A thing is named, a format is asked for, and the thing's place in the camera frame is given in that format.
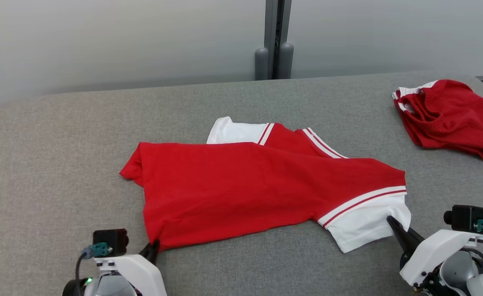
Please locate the grey double partition post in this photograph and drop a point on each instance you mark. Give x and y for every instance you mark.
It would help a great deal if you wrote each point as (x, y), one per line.
(270, 33)

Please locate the red shorts with white trim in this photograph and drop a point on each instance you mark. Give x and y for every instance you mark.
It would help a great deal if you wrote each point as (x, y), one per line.
(451, 115)

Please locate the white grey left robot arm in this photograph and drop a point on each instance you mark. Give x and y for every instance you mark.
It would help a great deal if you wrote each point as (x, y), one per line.
(109, 287)

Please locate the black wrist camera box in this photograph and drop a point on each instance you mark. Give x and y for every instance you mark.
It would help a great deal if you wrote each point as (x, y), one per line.
(110, 240)
(463, 218)

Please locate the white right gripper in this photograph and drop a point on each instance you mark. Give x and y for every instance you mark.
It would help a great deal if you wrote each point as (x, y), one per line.
(434, 250)

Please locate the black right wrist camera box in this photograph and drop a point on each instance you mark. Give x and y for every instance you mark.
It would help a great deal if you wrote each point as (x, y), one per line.
(463, 218)

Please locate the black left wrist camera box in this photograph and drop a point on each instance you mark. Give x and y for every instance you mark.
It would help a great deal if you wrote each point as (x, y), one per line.
(110, 240)

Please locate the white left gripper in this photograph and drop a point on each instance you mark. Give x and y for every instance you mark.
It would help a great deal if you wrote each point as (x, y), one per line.
(142, 275)

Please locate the red and white shirt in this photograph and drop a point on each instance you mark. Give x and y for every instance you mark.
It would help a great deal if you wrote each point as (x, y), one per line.
(245, 185)

